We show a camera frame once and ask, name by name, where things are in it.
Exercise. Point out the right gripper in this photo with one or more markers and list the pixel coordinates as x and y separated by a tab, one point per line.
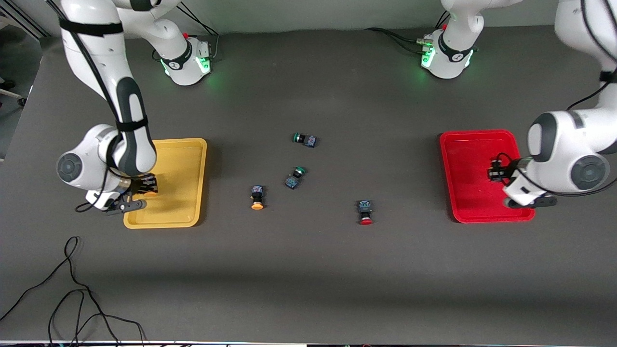
142	185

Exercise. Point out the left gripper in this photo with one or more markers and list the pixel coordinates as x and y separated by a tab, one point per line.
498	172

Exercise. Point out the red push button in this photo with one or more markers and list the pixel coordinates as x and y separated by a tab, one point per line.
365	209
496	172

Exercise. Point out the yellow push button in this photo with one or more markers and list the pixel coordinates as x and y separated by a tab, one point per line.
149	194
257	195

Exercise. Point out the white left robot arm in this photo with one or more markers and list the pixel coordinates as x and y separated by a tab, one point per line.
564	140

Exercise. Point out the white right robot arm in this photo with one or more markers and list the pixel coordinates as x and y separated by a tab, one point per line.
96	48

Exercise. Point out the yellow plastic tray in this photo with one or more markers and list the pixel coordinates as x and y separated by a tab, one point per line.
178	183

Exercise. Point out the red plastic tray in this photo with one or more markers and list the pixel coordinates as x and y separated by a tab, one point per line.
475	193

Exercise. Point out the green push button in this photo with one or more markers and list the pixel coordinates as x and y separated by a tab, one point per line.
308	140
294	178

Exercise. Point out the office chair base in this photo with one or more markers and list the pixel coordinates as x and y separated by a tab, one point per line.
9	94

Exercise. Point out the dark aluminium rail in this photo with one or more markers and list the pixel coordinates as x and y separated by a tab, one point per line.
33	26

